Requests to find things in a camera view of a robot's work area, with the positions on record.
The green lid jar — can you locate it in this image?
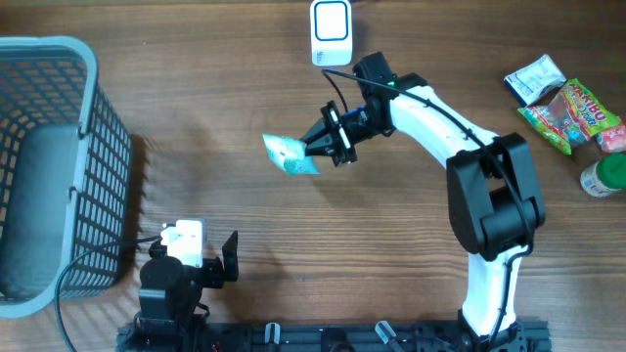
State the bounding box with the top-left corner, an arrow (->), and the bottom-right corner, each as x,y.
580,154 -> 626,198

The black right camera cable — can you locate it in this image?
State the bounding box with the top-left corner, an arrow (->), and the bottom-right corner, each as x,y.
321,67 -> 537,343

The grey plastic mesh basket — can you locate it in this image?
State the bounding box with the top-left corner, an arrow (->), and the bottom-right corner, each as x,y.
1,36 -> 133,319

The white snack packet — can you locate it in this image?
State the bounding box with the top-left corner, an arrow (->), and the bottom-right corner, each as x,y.
504,54 -> 566,107

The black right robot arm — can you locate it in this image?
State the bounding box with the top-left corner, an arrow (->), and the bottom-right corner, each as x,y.
300,52 -> 546,351

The Haribo gummy bag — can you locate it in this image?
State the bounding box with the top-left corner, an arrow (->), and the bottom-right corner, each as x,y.
517,78 -> 621,155

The teal tissue packet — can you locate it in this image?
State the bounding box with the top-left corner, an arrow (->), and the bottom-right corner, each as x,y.
263,134 -> 320,176

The red white candy packet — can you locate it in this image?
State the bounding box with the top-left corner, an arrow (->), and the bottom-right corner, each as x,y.
596,123 -> 626,154

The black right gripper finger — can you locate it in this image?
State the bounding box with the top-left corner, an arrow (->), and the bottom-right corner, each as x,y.
305,139 -> 336,156
300,117 -> 328,144

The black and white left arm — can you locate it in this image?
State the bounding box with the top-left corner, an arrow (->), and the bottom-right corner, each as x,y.
115,232 -> 239,352

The white barcode scanner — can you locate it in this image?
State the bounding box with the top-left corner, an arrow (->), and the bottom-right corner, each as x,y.
309,0 -> 353,66

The black left camera cable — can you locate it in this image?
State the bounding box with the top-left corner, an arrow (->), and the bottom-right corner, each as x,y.
53,235 -> 162,352

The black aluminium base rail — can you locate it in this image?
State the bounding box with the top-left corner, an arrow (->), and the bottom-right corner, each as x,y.
115,321 -> 553,352

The black camera cable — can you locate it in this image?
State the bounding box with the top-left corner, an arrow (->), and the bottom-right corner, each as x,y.
53,235 -> 162,352
321,67 -> 537,343

